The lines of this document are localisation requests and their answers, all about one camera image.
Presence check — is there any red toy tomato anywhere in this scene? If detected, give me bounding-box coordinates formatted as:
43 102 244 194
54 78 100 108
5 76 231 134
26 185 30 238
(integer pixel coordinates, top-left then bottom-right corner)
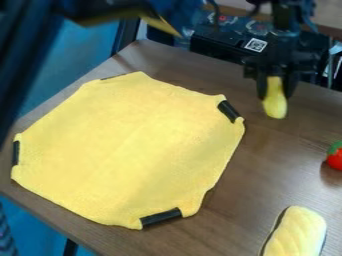
324 139 342 172

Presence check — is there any yellow cloth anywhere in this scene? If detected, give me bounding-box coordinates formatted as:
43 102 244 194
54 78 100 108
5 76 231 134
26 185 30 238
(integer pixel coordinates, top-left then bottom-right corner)
9 70 248 231

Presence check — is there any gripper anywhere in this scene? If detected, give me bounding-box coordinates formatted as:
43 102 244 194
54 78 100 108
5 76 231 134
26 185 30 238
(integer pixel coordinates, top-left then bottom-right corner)
189 24 332 101

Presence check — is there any yellow toy banana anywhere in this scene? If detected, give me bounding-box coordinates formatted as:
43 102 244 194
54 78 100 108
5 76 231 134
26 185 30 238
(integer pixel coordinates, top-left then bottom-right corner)
260 75 289 120

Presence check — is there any yellow toy corn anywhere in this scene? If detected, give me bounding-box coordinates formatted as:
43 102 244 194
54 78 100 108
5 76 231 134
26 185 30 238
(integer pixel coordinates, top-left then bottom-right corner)
260 205 329 256

